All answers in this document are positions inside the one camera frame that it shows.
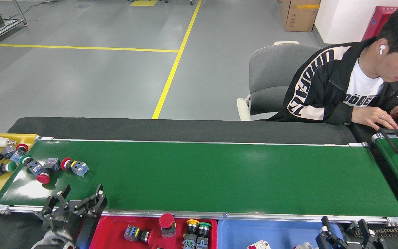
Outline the person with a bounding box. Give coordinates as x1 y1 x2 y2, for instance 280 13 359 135
267 0 398 125

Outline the white circuit breaker red lever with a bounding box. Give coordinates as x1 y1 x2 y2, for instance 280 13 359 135
247 240 271 249

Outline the red fire extinguisher box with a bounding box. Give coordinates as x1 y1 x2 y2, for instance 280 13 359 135
361 6 398 41

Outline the metal rack on wheels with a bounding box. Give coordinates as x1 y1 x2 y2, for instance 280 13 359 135
0 0 28 49

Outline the grey office chair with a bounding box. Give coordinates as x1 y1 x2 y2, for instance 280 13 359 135
237 41 324 121

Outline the brown cardboard box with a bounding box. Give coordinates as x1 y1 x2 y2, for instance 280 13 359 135
281 0 321 32

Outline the person's right hand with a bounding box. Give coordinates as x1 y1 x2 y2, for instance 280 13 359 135
352 107 398 131

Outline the yellow push button switch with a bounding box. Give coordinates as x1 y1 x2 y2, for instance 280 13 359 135
182 219 200 249

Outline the blue plastic bin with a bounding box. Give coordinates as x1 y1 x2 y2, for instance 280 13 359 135
217 219 344 249

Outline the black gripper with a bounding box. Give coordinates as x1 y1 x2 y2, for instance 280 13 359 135
41 184 108 239

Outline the wide green conveyor belt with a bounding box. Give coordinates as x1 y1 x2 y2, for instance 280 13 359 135
0 136 398 225

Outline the black drive chain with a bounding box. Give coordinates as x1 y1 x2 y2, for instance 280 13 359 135
354 225 398 238

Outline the red plastic bin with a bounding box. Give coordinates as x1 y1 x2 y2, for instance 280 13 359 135
89 215 218 249

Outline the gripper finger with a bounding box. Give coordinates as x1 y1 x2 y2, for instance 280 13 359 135
348 219 381 249
316 216 349 249

